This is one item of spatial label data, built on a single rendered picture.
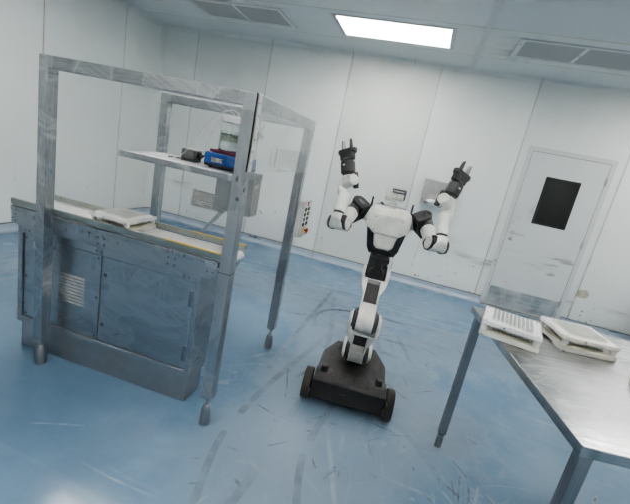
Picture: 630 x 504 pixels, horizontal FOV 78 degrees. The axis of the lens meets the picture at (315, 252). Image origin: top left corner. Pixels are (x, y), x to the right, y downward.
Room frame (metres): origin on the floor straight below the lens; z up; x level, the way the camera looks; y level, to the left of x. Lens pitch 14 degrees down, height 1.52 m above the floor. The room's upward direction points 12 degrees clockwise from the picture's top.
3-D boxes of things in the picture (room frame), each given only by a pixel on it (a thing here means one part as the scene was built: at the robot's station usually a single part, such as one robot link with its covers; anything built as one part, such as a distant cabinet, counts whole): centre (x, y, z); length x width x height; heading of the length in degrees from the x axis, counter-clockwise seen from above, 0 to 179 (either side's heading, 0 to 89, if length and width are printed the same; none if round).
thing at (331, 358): (2.46, -0.42, 0.19); 0.64 x 0.52 x 0.33; 172
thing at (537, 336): (1.72, -0.96, 0.95); 0.25 x 0.24 x 0.02; 155
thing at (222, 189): (2.14, 0.48, 1.22); 0.22 x 0.11 x 0.20; 79
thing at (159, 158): (2.04, 0.71, 1.33); 0.62 x 0.38 x 0.04; 79
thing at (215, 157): (2.06, 0.52, 1.39); 0.21 x 0.20 x 0.09; 169
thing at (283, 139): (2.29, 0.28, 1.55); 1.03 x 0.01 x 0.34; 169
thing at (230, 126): (2.05, 0.52, 1.53); 0.15 x 0.15 x 0.19
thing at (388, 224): (2.54, -0.43, 1.15); 0.34 x 0.30 x 0.36; 82
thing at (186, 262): (2.13, 1.08, 0.85); 1.30 x 0.29 x 0.10; 79
